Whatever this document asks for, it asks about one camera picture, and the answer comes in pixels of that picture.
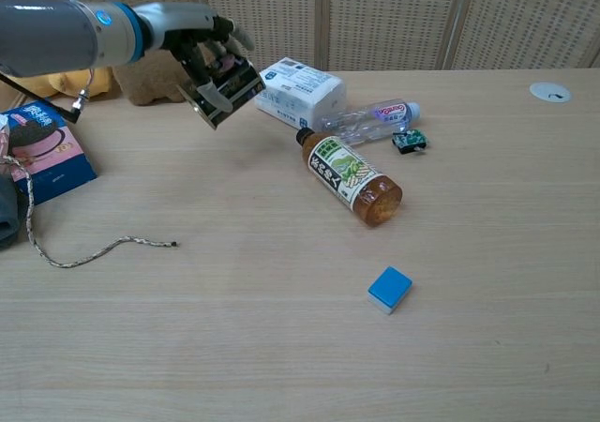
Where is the black tin can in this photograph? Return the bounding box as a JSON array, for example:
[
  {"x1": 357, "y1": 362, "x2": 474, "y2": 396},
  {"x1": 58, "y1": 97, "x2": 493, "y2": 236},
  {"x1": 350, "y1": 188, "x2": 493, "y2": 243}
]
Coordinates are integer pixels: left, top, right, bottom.
[{"x1": 175, "y1": 53, "x2": 267, "y2": 131}]

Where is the beige perforated folding screen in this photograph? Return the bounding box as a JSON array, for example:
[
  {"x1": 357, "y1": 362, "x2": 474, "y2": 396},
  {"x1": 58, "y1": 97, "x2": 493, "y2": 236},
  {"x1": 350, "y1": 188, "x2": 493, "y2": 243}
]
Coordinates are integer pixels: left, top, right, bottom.
[{"x1": 0, "y1": 0, "x2": 600, "y2": 109}]

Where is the dark grey cloth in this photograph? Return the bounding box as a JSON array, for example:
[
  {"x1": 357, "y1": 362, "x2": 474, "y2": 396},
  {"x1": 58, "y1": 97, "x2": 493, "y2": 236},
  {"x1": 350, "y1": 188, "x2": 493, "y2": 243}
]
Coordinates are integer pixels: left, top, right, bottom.
[{"x1": 0, "y1": 173, "x2": 23, "y2": 253}]

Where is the brown tea bottle green label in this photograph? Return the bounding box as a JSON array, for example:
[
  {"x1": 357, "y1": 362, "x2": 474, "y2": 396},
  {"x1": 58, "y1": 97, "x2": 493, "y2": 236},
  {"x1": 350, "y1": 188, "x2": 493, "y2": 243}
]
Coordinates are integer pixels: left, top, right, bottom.
[{"x1": 294, "y1": 128, "x2": 403, "y2": 229}]

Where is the black cable with metal plug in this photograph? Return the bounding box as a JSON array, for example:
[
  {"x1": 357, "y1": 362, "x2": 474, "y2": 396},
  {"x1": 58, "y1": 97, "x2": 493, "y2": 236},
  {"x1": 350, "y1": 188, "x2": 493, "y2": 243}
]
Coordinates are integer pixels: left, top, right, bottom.
[{"x1": 0, "y1": 68, "x2": 98, "y2": 126}]

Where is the brown capybara plush toy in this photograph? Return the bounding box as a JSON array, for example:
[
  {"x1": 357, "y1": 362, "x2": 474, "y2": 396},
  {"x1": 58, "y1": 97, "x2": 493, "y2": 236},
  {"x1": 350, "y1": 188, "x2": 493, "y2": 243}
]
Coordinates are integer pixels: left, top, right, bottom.
[{"x1": 112, "y1": 46, "x2": 217, "y2": 108}]

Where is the yellow plush toy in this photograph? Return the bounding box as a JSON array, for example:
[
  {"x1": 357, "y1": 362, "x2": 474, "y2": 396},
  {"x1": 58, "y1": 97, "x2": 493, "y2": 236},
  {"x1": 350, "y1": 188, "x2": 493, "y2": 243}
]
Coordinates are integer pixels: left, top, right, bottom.
[{"x1": 8, "y1": 67, "x2": 116, "y2": 99}]

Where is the blue white mahjong tile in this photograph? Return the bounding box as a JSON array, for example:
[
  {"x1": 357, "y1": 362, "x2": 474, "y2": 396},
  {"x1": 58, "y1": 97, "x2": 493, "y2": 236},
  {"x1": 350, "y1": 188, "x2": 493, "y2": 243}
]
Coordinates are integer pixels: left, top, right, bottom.
[{"x1": 367, "y1": 265, "x2": 414, "y2": 316}]

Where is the clear plastic water bottle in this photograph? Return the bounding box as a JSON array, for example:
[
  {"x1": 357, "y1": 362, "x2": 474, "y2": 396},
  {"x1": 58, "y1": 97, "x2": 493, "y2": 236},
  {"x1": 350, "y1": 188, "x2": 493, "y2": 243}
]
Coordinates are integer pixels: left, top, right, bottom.
[{"x1": 320, "y1": 98, "x2": 422, "y2": 146}]

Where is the braided beige rope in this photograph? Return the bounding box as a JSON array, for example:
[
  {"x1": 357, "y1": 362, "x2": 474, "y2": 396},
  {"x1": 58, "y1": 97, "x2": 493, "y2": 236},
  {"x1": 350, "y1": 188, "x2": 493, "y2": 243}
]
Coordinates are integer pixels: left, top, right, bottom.
[{"x1": 1, "y1": 154, "x2": 179, "y2": 269}]

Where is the blue pink cookie box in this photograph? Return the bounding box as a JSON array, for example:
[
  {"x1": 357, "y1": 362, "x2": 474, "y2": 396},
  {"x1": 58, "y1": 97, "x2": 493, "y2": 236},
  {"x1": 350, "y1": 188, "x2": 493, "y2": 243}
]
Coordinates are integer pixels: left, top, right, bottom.
[{"x1": 0, "y1": 98, "x2": 98, "y2": 206}]

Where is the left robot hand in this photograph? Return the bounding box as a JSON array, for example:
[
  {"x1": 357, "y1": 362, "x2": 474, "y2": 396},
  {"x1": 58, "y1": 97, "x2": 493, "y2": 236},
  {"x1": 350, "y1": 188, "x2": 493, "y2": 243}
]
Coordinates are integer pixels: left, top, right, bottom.
[{"x1": 132, "y1": 2, "x2": 257, "y2": 113}]

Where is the round grey table grommet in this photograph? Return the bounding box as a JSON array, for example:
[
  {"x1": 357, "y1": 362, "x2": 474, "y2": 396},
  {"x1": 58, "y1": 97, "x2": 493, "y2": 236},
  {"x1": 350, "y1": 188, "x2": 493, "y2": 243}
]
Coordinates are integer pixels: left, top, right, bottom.
[{"x1": 529, "y1": 82, "x2": 573, "y2": 104}]

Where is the white tissue pack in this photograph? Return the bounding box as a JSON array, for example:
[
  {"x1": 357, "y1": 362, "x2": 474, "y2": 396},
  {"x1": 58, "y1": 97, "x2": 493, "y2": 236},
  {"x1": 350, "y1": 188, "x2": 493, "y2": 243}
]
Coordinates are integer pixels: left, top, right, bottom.
[{"x1": 254, "y1": 56, "x2": 348, "y2": 131}]

